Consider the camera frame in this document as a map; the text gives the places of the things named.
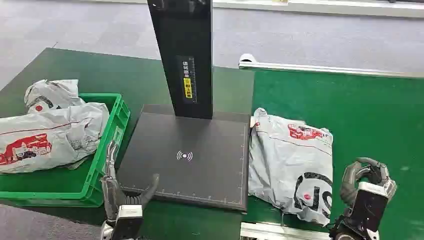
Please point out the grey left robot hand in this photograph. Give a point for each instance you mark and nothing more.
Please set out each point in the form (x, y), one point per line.
(114, 195)

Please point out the long aluminium conveyor rail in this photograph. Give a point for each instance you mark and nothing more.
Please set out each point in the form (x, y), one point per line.
(331, 69)

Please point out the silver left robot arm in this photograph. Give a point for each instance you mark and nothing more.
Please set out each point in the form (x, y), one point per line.
(106, 232)

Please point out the black scanner stand with column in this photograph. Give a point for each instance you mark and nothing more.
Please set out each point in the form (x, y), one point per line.
(185, 139)

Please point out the small crumpled grey parcel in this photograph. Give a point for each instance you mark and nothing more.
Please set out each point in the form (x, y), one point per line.
(53, 92)

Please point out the white floor strip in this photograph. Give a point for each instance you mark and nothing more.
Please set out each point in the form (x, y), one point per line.
(331, 7)

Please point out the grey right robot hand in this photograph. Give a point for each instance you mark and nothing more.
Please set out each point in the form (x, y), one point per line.
(348, 180)

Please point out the grey parcel with black print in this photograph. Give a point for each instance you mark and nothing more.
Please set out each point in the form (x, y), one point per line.
(288, 159)

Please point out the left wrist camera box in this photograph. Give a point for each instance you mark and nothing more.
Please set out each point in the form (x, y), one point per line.
(127, 222)

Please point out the green plastic crate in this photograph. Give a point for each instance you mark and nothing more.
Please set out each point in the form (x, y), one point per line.
(84, 188)

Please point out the green conveyor belt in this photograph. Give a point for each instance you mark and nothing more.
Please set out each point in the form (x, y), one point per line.
(371, 119)

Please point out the short aluminium conveyor rail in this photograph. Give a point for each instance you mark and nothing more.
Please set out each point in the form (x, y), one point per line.
(281, 232)

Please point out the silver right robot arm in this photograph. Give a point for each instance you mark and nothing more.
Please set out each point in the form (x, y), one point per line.
(344, 233)

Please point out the large grey red-print parcel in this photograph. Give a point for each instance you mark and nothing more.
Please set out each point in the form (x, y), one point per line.
(49, 136)

